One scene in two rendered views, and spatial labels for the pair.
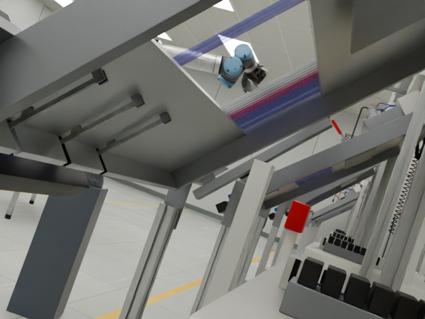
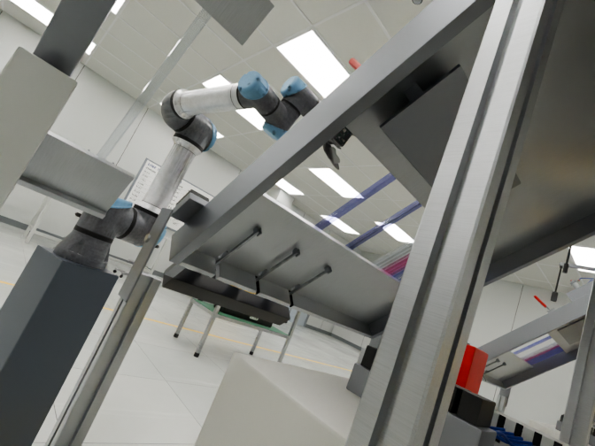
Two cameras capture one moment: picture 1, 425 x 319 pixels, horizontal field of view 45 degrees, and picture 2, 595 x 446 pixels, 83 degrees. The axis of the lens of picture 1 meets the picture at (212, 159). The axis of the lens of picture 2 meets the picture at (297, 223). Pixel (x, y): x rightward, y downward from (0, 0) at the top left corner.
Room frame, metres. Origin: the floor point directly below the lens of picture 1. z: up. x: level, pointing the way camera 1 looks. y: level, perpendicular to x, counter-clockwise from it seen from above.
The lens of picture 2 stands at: (1.47, -0.66, 0.70)
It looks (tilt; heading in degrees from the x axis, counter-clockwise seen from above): 12 degrees up; 35
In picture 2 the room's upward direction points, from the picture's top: 23 degrees clockwise
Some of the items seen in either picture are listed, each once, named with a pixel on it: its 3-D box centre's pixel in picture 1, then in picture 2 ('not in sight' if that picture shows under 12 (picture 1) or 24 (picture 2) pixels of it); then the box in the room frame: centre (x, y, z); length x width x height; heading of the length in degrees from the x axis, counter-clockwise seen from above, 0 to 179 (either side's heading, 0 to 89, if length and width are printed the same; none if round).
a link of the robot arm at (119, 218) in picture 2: not in sight; (107, 213); (2.06, 0.46, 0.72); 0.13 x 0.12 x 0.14; 0
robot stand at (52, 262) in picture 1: (59, 246); (32, 346); (2.05, 0.46, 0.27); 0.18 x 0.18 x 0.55; 1
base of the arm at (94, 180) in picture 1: (88, 169); (87, 246); (2.05, 0.46, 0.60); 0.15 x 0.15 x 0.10
